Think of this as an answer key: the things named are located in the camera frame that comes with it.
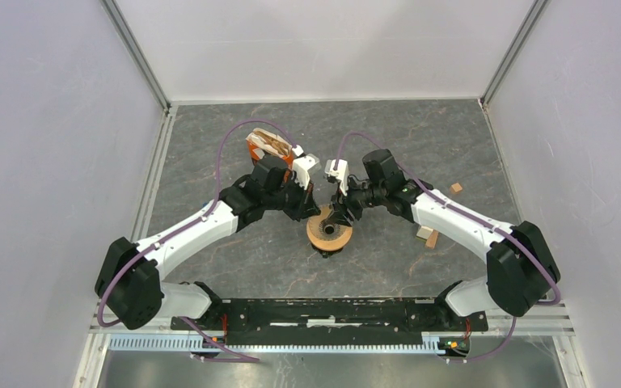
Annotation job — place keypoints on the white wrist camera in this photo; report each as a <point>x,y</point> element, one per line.
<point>303,166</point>
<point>337,171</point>

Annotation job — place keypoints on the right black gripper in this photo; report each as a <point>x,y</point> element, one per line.
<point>342,204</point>

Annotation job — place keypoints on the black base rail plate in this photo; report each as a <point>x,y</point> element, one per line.
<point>334,321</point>

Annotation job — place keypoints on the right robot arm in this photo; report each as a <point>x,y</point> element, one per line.
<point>520,268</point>

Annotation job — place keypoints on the white slotted cable duct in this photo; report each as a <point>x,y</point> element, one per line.
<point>192,342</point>

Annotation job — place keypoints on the brown flat wooden block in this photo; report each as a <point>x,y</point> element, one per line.
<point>431,241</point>

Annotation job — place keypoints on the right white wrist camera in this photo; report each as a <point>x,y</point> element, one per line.
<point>337,171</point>

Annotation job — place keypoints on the small wooden cube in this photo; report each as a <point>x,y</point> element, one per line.
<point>456,188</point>

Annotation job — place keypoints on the clear glass dripper cone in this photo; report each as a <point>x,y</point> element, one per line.
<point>325,232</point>

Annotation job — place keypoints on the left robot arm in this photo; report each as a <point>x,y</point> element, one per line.
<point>131,284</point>

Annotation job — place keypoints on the orange coffee filter box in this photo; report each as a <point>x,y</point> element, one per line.
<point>261,142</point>

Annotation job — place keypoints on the dark glass carafe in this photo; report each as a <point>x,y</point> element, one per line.
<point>326,254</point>

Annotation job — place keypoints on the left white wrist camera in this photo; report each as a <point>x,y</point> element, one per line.
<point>303,166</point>

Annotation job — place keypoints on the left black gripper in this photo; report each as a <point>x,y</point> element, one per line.
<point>306,206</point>

